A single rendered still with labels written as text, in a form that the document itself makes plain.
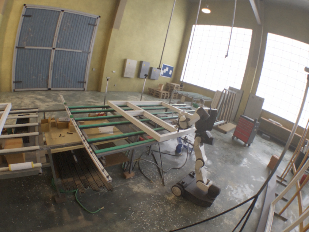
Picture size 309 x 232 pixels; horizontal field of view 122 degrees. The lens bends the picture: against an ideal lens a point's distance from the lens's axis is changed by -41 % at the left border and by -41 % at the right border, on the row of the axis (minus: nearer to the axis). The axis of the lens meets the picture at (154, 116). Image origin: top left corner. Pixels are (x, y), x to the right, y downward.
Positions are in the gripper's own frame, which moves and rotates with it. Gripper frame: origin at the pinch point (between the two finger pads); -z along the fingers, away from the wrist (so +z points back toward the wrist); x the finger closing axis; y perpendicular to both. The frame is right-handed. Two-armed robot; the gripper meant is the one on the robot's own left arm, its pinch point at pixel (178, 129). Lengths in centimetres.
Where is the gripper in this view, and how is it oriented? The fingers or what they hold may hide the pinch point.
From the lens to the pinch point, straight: 199.0
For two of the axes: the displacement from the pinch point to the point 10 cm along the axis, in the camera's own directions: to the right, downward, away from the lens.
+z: 2.2, -9.3, -3.0
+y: -7.2, 0.6, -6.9
